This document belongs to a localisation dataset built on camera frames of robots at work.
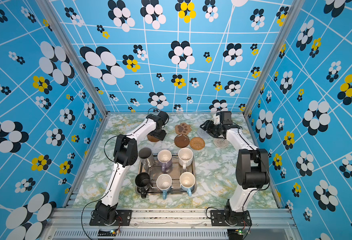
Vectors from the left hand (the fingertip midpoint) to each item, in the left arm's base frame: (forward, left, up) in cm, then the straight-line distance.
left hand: (158, 135), depth 105 cm
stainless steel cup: (-22, +4, +7) cm, 23 cm away
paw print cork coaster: (+6, -18, 0) cm, 19 cm away
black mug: (-33, +6, 0) cm, 34 cm away
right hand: (-3, -31, +13) cm, 34 cm away
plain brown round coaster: (-4, +3, +1) cm, 5 cm away
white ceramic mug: (-17, -19, +1) cm, 25 cm away
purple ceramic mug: (-19, -6, +3) cm, 20 cm away
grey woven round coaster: (+2, -32, -1) cm, 32 cm away
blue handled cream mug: (-33, -20, +1) cm, 38 cm away
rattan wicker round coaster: (-6, -27, -1) cm, 28 cm away
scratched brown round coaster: (-4, -17, 0) cm, 17 cm away
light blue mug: (-34, -7, +1) cm, 34 cm away
